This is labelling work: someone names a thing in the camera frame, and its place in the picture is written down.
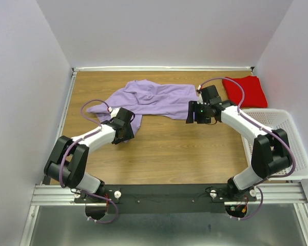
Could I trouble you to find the folded red t-shirt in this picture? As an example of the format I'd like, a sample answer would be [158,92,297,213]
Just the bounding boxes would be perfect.
[222,76,267,108]

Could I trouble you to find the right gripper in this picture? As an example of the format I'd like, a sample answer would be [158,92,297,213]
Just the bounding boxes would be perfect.
[184,100,210,124]

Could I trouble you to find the purple t-shirt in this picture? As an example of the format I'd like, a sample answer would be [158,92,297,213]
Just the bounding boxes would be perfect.
[86,79,199,134]

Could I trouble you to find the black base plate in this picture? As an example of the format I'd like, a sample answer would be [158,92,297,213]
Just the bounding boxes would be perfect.
[74,183,257,215]

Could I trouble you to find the purple cable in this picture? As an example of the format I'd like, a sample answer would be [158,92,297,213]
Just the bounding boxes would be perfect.
[59,99,116,189]
[197,77,296,177]

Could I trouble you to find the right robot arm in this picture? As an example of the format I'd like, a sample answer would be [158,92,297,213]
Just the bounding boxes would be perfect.
[186,100,296,201]

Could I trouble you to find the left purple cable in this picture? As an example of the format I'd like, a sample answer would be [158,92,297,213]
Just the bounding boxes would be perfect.
[59,99,116,189]

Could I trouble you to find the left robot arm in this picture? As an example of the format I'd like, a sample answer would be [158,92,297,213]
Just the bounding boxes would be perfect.
[44,108,135,202]

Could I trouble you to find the white plastic basket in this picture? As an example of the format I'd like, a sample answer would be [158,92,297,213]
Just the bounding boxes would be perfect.
[243,108,308,182]

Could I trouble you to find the aluminium frame rail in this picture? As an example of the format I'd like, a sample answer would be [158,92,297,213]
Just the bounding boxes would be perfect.
[31,185,74,206]

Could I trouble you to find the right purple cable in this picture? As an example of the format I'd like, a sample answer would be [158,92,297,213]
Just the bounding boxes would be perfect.
[197,77,296,177]

